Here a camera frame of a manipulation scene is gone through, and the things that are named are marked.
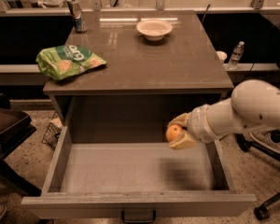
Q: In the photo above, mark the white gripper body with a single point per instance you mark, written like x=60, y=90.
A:
x=198, y=125

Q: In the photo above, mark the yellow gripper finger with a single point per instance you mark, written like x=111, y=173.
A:
x=183, y=140
x=181, y=120

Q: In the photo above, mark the orange fruit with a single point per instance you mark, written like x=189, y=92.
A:
x=173, y=131

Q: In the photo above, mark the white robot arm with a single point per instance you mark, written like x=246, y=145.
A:
x=254, y=106

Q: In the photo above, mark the grey counter cabinet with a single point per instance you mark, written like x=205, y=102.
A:
x=185, y=61

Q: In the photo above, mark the grey open top drawer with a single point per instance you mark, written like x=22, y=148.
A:
x=112, y=156

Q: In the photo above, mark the white paper cup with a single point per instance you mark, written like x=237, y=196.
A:
x=222, y=56

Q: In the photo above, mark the grey sneaker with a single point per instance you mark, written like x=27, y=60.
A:
x=268, y=139

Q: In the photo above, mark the clear plastic water bottle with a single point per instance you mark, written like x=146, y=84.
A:
x=236, y=55

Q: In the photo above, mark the white bowl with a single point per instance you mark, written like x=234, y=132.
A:
x=154, y=30

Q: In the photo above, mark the green chip bag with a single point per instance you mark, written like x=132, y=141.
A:
x=67, y=61

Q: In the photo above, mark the silver drink can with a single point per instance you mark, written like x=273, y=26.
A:
x=77, y=16

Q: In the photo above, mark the dark chair at left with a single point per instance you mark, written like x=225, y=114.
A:
x=15, y=128

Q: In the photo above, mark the black drawer handle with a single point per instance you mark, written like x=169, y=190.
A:
x=127, y=218

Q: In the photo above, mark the wire basket on floor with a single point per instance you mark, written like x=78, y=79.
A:
x=53, y=131

